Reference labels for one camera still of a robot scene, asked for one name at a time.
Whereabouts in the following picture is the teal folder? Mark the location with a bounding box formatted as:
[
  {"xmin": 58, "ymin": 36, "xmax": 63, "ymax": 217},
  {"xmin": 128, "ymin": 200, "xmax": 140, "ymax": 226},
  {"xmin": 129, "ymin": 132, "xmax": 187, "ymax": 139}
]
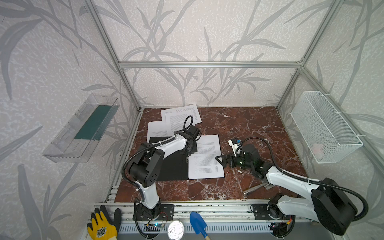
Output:
[{"xmin": 148, "ymin": 134, "xmax": 226, "ymax": 182}]

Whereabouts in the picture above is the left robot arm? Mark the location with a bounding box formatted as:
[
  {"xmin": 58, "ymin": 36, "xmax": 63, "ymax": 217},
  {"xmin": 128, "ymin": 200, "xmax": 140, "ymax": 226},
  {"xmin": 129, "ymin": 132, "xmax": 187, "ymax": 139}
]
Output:
[{"xmin": 121, "ymin": 115, "xmax": 201, "ymax": 221}]

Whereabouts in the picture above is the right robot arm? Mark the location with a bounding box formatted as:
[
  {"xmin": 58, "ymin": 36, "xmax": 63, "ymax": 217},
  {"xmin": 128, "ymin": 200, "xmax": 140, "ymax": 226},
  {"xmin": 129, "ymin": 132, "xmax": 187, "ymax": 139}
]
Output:
[{"xmin": 215, "ymin": 144, "xmax": 369, "ymax": 236}]

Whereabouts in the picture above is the blue trowel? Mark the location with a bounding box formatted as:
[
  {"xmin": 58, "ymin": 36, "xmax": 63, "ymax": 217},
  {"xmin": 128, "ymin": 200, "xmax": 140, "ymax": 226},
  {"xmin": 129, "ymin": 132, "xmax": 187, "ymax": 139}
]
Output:
[{"xmin": 190, "ymin": 212, "xmax": 211, "ymax": 240}]

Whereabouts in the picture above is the green circuit board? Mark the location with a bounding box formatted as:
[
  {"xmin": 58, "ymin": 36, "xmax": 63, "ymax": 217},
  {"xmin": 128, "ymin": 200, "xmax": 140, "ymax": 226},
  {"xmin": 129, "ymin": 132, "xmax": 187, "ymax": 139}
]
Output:
[{"xmin": 144, "ymin": 222, "xmax": 167, "ymax": 232}]

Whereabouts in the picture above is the yellow black glove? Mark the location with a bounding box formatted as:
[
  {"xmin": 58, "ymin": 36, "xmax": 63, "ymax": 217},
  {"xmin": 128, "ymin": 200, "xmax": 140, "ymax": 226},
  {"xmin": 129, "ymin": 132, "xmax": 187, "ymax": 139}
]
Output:
[{"xmin": 87, "ymin": 205, "xmax": 122, "ymax": 240}]

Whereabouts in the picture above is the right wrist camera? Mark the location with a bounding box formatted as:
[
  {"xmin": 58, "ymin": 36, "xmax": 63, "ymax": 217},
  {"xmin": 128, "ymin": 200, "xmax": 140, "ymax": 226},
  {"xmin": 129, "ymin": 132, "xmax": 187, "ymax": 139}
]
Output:
[{"xmin": 228, "ymin": 138, "xmax": 242, "ymax": 156}]

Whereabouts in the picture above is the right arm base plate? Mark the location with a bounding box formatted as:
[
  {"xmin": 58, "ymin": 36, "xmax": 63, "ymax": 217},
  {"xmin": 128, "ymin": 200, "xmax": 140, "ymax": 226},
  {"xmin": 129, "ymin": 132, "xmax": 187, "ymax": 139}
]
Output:
[{"xmin": 251, "ymin": 204, "xmax": 272, "ymax": 220}]

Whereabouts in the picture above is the aluminium frame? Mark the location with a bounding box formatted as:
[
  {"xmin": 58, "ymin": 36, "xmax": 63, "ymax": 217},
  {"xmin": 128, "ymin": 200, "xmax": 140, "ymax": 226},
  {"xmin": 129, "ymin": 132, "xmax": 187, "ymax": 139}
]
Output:
[{"xmin": 92, "ymin": 1, "xmax": 384, "ymax": 229}]

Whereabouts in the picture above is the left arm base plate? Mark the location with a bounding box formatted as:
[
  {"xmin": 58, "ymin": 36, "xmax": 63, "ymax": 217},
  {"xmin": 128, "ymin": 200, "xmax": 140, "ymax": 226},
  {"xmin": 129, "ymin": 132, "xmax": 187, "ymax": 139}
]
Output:
[{"xmin": 137, "ymin": 204, "xmax": 175, "ymax": 221}]

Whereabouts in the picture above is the white wire basket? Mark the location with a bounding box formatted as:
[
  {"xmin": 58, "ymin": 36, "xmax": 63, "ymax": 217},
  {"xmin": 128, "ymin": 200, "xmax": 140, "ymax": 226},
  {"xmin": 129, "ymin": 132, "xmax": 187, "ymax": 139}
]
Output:
[{"xmin": 291, "ymin": 91, "xmax": 364, "ymax": 164}]

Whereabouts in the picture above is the clear plastic wall tray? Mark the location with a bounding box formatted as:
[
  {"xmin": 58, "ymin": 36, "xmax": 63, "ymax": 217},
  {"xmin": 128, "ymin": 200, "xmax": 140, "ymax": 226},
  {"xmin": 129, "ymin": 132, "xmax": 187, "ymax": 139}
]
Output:
[{"xmin": 43, "ymin": 94, "xmax": 120, "ymax": 163}]

